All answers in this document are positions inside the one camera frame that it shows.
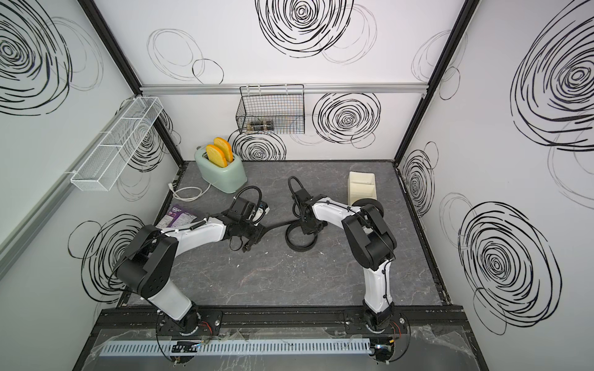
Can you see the rear yellow toast slice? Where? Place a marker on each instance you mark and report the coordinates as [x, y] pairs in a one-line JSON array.
[[225, 147]]

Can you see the front yellow toast slice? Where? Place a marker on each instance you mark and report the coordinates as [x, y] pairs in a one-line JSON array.
[[216, 156]]

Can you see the purple snack packet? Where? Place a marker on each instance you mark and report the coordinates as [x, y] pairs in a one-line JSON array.
[[175, 217]]

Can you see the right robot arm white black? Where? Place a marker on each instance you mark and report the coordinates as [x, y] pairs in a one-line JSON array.
[[371, 242]]

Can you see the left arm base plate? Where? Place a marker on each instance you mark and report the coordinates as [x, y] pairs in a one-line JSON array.
[[193, 324]]

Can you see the long black leather belt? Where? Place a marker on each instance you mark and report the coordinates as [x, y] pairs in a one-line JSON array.
[[295, 238]]

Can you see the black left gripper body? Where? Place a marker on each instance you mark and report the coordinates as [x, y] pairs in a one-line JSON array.
[[250, 230]]

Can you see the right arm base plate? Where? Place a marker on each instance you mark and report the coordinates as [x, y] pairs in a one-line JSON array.
[[363, 321]]

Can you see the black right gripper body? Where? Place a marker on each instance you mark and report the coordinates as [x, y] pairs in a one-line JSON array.
[[309, 227]]

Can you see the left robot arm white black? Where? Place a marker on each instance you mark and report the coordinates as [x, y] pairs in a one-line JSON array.
[[146, 265]]

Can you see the cream divided storage organizer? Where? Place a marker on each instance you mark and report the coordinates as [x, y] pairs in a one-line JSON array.
[[361, 186]]

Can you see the yellow toast slice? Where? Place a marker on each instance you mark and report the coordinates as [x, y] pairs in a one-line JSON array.
[[216, 156], [225, 147]]

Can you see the slotted grey cable duct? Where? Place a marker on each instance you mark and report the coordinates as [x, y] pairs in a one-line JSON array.
[[236, 347]]

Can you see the mint green toaster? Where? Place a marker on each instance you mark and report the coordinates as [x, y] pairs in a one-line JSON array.
[[228, 179]]

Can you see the white mesh wall shelf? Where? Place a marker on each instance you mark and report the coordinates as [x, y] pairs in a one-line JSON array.
[[125, 133]]

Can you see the dark item in basket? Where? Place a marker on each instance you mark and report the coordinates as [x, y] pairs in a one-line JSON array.
[[260, 126]]

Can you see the black wire wall basket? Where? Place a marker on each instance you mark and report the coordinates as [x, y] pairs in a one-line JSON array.
[[284, 104]]

